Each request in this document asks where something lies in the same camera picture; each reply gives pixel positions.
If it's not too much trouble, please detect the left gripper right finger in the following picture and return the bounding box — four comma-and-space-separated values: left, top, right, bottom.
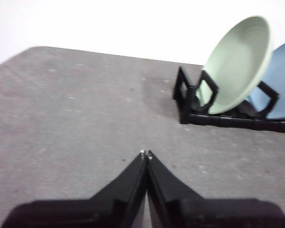
146, 150, 285, 228

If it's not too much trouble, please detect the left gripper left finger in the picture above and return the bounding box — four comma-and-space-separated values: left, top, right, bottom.
1, 150, 147, 228

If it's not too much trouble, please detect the green plate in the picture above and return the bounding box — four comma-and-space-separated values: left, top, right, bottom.
196, 15, 275, 114

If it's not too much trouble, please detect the black plate rack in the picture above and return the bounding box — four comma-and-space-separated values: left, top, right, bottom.
172, 66, 285, 133

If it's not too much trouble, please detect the blue plate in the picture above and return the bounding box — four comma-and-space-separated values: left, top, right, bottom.
248, 39, 285, 121

